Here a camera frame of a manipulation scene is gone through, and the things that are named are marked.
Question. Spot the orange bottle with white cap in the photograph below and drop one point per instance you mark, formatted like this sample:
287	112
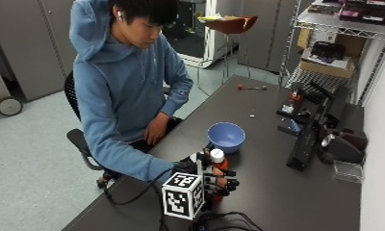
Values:
218	160

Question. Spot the blue bowl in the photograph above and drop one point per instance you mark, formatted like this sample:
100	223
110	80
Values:
225	137

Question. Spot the white cube of black markers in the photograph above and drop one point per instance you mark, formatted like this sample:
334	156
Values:
182	195

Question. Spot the black office chair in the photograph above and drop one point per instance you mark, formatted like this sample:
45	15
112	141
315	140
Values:
79	134

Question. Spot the person in blue hoodie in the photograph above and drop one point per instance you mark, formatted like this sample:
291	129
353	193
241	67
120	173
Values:
114	83

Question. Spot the black keyboard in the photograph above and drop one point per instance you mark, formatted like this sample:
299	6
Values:
303	146

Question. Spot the small blue and black device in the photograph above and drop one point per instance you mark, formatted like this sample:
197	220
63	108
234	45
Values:
291	125

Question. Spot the black stand with red part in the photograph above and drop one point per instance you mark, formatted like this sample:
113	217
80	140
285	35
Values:
293	102

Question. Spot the clear plastic box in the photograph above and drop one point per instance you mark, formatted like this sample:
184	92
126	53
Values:
347	171

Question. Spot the black and silver speaker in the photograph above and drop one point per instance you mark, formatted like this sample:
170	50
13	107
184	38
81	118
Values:
341	148

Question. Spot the white glass-door cabinet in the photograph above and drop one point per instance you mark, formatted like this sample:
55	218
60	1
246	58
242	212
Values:
196	32

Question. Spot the cart with grey wheel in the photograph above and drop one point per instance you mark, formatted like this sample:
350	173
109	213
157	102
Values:
1	93

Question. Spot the white earbud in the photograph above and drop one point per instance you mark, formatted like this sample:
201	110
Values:
120	14

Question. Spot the brown bar stool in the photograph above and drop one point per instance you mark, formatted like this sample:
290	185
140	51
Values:
230	25

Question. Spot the cardboard box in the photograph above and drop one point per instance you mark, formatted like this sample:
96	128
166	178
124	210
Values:
326	65

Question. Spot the grey metal cabinet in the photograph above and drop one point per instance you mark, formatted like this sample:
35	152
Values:
29	45

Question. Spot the black device on white paper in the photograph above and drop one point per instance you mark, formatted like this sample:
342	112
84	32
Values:
327	51

